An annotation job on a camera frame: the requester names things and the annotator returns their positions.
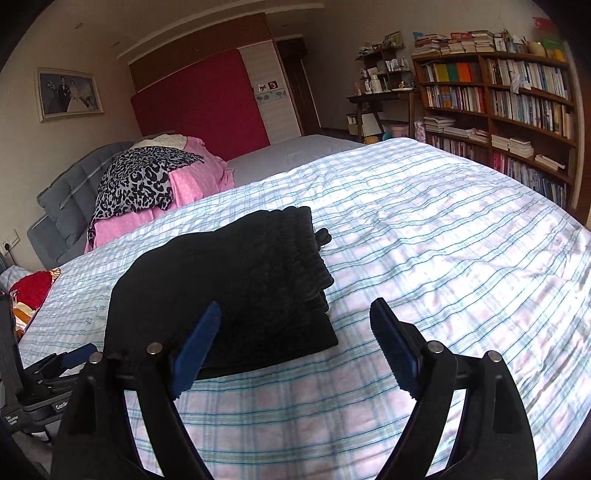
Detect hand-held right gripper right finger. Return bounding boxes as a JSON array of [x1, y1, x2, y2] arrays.
[[368, 296, 539, 480]]

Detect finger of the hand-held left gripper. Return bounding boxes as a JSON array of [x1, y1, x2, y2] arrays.
[[39, 368, 89, 393], [28, 343, 99, 371]]

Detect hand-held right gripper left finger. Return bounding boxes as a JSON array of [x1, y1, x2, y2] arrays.
[[50, 301, 223, 480]]

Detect black pants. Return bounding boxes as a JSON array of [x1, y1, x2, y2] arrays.
[[104, 206, 340, 382]]

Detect orange patterned cloth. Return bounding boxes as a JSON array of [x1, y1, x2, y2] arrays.
[[11, 300, 38, 334]]

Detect red cloth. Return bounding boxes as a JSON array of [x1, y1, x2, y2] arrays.
[[9, 268, 62, 311]]

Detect plaid bed sheet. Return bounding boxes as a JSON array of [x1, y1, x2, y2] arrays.
[[18, 137, 591, 480]]

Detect grey padded headboard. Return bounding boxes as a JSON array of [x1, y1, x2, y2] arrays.
[[27, 141, 139, 271]]

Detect pink dotted bedding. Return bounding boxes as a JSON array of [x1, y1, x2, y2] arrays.
[[84, 136, 236, 254]]

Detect leopard print cloth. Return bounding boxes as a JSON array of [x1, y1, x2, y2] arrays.
[[88, 147, 205, 248]]

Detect white knit cloth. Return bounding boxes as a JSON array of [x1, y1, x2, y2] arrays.
[[131, 132, 188, 151]]

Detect grey bed cover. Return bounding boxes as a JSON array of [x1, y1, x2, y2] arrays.
[[225, 134, 366, 186]]

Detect white box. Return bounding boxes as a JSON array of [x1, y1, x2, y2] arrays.
[[347, 113, 382, 136]]

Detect wooden desk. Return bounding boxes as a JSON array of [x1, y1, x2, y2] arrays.
[[346, 89, 422, 138]]

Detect white wardrobe panel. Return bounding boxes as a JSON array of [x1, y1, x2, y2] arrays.
[[239, 41, 306, 145]]

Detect red wardrobe panel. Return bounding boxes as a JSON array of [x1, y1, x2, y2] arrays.
[[130, 48, 271, 149]]

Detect wooden bookshelf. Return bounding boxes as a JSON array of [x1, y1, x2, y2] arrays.
[[410, 50, 579, 212]]

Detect dark wooden door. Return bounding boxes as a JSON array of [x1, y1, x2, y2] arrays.
[[276, 38, 322, 138]]

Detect wooden desk shelf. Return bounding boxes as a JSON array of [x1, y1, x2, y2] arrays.
[[355, 45, 413, 94]]

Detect stacks of books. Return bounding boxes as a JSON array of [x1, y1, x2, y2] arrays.
[[412, 29, 498, 57]]

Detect colourful boxes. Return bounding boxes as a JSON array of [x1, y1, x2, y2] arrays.
[[532, 17, 568, 64]]

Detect framed wall photo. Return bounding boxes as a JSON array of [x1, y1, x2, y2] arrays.
[[37, 68, 103, 123]]

